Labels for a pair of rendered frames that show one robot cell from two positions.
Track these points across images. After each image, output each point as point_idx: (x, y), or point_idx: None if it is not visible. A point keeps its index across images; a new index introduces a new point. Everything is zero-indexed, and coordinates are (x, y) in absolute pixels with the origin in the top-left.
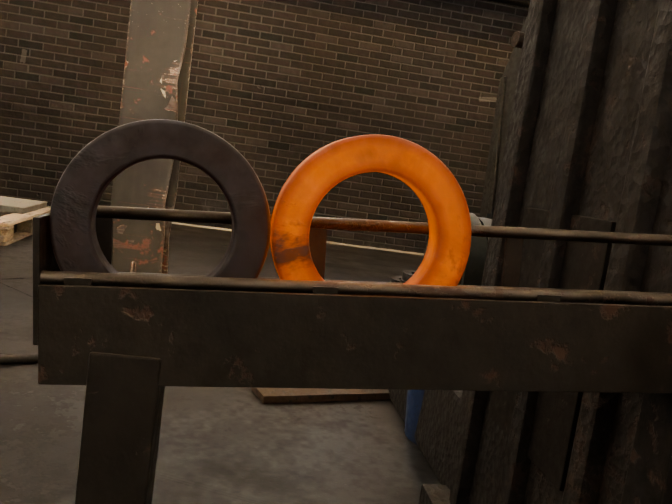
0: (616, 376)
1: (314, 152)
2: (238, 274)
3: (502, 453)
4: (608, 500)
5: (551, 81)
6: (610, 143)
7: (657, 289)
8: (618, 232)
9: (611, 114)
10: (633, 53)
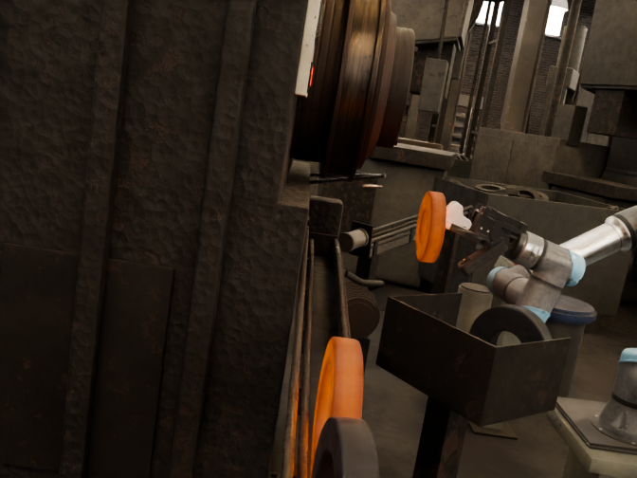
0: None
1: (343, 382)
2: None
3: None
4: (208, 468)
5: (12, 105)
6: (147, 198)
7: (234, 318)
8: (300, 313)
9: (143, 172)
10: (165, 123)
